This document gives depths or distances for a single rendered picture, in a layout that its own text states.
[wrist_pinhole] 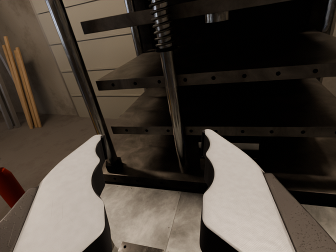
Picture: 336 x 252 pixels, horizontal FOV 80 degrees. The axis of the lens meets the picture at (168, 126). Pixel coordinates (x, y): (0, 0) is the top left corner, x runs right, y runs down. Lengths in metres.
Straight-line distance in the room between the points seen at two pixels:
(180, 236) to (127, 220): 0.23
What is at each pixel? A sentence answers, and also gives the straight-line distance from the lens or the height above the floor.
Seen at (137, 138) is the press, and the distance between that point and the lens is 1.44.
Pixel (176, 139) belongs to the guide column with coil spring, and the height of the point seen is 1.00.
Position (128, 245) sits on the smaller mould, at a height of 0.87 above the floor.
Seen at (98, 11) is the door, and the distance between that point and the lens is 3.27.
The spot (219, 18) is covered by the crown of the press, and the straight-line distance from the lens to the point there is 1.07.
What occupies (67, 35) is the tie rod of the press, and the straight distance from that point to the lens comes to 0.97.
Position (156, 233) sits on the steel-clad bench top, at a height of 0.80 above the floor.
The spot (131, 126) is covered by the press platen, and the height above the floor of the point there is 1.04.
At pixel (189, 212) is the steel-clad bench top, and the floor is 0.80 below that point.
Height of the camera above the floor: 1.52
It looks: 29 degrees down
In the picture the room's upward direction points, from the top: 10 degrees counter-clockwise
